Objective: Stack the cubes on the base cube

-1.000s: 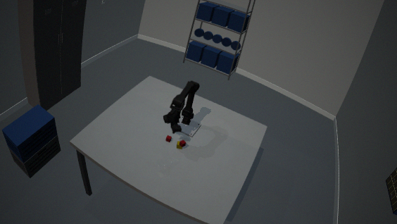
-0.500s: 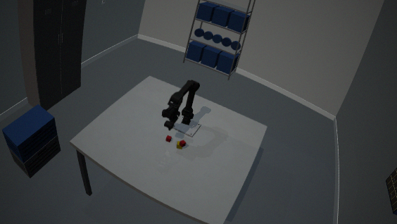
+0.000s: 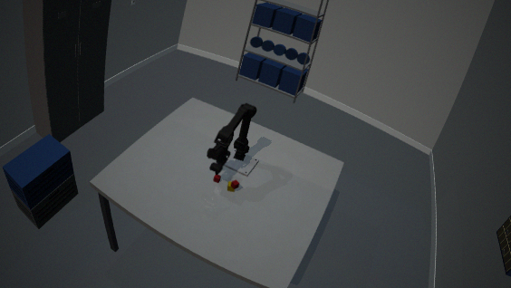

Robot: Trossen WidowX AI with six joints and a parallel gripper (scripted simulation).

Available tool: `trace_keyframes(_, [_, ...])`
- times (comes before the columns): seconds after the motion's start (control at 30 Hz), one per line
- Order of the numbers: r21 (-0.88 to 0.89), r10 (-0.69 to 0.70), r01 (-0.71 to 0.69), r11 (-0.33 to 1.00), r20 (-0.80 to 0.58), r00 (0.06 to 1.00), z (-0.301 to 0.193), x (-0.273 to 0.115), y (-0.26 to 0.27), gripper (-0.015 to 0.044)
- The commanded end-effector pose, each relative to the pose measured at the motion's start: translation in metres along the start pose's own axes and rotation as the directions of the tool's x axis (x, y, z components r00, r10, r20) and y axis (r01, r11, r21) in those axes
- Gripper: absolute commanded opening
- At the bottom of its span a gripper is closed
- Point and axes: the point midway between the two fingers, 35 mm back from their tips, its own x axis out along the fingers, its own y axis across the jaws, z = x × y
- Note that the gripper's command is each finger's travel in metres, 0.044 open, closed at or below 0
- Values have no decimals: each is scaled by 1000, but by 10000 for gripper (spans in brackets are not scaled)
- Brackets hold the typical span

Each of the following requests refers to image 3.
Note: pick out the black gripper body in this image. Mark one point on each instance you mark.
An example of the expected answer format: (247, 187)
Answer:
(218, 166)

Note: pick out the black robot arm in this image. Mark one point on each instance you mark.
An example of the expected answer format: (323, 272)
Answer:
(244, 114)

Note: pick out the yellow cube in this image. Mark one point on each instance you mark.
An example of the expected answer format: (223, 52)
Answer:
(229, 188)

